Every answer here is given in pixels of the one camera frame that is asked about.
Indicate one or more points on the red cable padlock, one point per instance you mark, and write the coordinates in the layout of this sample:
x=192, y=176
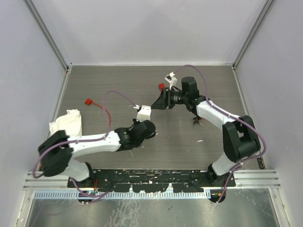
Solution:
x=161, y=87
x=89, y=101

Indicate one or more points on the black orange key bunch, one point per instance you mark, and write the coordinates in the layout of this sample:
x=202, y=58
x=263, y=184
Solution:
x=197, y=121

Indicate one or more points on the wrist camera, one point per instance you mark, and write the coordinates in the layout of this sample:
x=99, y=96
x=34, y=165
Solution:
x=143, y=113
x=171, y=79

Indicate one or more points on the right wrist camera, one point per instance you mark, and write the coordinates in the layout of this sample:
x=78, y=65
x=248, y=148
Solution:
x=171, y=79

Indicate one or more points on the white cloth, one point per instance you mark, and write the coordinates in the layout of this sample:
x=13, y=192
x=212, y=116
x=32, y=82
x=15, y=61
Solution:
x=71, y=123

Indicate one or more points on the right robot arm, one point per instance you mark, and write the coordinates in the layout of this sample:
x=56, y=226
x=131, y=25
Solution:
x=239, y=138

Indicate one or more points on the slotted cable duct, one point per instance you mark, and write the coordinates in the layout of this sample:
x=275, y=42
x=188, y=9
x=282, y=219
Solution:
x=68, y=194

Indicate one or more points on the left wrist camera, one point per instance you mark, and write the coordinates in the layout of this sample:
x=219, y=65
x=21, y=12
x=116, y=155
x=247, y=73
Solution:
x=143, y=113

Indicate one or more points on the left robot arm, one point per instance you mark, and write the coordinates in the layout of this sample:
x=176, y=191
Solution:
x=59, y=152

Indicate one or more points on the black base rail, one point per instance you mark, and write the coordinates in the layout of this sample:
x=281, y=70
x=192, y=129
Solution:
x=151, y=181

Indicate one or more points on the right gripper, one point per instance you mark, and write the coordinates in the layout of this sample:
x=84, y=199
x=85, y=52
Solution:
x=164, y=100

